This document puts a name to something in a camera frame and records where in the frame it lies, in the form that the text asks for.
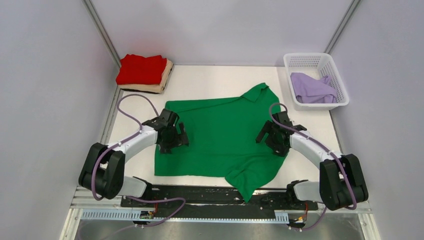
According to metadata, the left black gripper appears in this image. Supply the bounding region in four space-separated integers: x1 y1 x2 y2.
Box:
158 122 189 154

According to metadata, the green t shirt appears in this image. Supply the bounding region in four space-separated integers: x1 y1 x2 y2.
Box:
154 83 286 202

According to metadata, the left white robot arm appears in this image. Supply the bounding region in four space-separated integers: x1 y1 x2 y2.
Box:
78 109 189 207

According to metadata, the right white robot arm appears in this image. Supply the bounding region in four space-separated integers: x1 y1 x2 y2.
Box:
255 111 369 211

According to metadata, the purple t shirt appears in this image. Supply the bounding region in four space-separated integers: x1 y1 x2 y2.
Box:
290 72 337 104

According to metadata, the folded beige t shirt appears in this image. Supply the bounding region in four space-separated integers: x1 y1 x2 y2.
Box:
118 59 174 94

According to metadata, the white plastic laundry basket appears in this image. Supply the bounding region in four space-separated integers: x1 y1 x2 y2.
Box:
283 52 350 111

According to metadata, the folded red t shirt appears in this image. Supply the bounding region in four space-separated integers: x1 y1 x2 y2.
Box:
115 54 168 85

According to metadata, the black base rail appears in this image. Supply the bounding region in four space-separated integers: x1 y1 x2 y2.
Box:
119 183 319 220

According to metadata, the white slotted cable duct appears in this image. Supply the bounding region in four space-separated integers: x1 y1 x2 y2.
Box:
80 209 289 224

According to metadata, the left aluminium frame post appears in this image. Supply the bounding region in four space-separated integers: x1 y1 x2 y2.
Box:
82 0 121 68

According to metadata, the aluminium frame post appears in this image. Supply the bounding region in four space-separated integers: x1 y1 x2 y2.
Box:
324 0 362 55
82 0 121 68

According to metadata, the right aluminium frame post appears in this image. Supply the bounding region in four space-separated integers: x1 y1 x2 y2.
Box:
324 0 362 55

